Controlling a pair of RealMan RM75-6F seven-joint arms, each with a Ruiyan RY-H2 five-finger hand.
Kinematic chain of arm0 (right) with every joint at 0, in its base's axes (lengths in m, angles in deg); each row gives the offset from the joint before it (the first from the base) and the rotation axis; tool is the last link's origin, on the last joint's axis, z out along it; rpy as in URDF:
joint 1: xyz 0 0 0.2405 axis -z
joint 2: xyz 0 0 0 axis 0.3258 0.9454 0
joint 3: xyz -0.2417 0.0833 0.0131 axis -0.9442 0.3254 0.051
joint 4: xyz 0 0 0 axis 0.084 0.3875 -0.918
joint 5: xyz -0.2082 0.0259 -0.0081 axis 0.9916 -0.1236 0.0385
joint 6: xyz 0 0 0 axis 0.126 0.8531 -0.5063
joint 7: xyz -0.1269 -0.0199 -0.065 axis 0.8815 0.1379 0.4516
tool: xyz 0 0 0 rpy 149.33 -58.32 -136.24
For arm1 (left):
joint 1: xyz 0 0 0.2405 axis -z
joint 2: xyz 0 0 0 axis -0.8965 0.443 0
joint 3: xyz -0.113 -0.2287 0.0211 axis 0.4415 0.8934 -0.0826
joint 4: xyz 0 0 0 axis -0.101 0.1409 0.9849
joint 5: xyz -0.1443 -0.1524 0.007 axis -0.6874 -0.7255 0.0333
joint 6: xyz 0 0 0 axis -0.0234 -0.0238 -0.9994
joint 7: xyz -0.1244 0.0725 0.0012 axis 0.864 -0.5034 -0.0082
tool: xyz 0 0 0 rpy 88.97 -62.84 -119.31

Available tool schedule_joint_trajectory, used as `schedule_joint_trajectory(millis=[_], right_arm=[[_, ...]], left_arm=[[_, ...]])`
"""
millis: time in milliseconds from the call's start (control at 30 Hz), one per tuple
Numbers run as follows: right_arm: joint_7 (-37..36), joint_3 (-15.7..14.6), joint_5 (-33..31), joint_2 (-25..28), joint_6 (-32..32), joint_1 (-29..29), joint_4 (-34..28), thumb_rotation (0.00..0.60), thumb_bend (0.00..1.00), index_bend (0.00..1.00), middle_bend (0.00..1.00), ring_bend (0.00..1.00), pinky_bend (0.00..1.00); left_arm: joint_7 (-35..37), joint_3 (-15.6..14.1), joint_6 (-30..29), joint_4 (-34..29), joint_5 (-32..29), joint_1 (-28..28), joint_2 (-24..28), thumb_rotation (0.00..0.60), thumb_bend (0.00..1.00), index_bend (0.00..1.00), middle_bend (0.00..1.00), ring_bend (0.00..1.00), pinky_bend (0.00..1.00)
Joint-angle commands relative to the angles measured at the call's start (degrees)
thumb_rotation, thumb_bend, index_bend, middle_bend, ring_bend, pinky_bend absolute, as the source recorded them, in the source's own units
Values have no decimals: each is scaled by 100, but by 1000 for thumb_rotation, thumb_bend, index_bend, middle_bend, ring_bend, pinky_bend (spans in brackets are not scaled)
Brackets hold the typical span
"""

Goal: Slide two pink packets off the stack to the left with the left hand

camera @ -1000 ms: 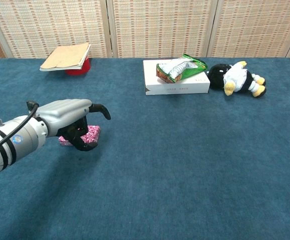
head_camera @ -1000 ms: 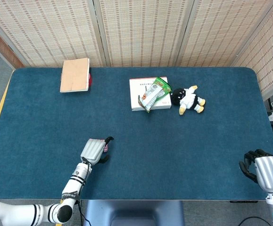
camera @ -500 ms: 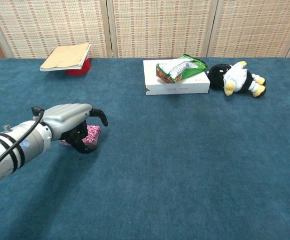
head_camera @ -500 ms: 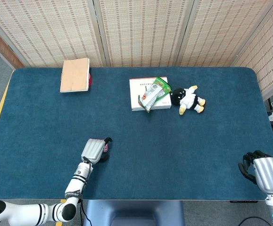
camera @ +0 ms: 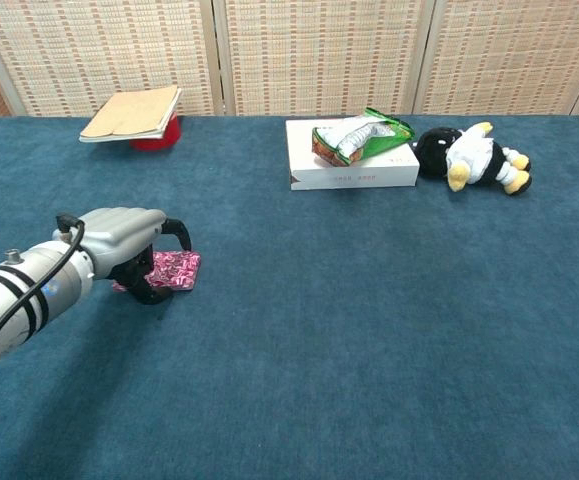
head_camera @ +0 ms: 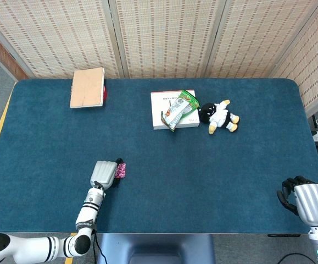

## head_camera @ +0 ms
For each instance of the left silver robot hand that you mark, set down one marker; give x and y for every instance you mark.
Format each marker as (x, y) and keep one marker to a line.
(102, 173)

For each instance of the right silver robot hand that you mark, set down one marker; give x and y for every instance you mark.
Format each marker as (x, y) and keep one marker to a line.
(311, 200)

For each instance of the pink patterned packet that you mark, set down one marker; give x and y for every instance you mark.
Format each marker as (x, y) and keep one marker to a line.
(121, 170)

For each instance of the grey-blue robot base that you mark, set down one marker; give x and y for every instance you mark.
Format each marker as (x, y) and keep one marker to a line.
(156, 248)

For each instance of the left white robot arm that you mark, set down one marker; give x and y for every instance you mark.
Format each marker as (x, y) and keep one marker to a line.
(88, 209)

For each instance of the black table control panel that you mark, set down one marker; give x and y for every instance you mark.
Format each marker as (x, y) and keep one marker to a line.
(283, 235)

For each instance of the red cup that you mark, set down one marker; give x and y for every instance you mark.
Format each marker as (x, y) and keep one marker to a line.
(105, 93)

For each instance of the white flat cardboard box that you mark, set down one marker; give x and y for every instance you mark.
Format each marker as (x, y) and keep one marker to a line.
(160, 110)

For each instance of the tan spiral notebook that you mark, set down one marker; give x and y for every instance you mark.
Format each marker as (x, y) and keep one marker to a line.
(86, 88)

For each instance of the green snack bag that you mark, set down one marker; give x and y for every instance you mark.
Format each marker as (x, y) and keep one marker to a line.
(179, 112)

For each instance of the black and white plush doll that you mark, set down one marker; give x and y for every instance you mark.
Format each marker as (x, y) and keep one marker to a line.
(220, 116)

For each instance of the woven bamboo screen panel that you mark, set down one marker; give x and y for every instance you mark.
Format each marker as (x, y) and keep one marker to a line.
(257, 35)
(164, 35)
(51, 35)
(315, 63)

